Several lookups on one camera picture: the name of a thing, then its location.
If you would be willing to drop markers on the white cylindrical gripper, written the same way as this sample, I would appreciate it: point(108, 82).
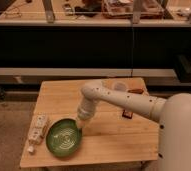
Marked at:
point(85, 112)

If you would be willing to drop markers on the green ceramic bowl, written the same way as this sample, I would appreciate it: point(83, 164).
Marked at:
point(63, 138)

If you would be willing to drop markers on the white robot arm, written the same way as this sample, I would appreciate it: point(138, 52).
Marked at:
point(173, 116)

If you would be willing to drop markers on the wooden table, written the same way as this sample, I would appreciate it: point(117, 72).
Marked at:
point(109, 137)

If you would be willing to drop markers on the translucent plastic cup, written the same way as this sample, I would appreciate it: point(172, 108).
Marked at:
point(119, 86)

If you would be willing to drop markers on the dark rectangular box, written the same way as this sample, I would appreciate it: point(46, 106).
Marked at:
point(127, 114)

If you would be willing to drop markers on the white power strip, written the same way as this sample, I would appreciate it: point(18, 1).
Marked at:
point(39, 128)

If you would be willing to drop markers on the brown flat object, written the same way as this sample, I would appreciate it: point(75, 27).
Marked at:
point(136, 91)

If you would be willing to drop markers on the small white plug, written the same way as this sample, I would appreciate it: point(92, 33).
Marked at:
point(31, 149)

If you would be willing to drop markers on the long workbench shelf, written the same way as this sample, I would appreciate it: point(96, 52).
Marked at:
point(36, 75)

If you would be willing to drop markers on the cluttered tray on bench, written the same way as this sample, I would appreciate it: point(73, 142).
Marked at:
point(124, 8)

